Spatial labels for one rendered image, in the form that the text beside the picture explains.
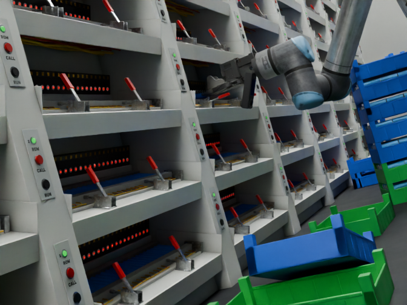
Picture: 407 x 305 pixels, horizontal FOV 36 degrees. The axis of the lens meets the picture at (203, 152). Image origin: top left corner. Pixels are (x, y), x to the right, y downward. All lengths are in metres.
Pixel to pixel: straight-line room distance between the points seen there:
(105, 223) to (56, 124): 0.21
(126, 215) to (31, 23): 0.42
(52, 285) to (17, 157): 0.21
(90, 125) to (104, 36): 0.25
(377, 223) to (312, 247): 0.68
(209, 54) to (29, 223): 1.11
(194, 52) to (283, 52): 0.27
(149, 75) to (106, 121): 0.41
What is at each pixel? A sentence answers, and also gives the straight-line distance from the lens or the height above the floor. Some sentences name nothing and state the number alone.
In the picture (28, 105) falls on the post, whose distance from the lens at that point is 1.13.
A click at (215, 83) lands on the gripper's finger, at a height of 0.58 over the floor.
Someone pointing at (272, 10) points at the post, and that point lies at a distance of 3.08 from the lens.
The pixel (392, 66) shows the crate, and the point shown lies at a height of 0.50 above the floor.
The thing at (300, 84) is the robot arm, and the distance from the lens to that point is 1.94.
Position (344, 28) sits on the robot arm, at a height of 0.62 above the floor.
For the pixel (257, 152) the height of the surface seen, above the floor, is 0.32.
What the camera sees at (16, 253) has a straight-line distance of 1.02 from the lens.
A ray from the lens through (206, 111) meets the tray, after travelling 1.84.
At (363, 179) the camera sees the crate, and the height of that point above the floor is 0.04.
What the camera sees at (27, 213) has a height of 0.33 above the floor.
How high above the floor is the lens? 0.32
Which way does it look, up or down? 2 degrees up
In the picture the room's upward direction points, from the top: 16 degrees counter-clockwise
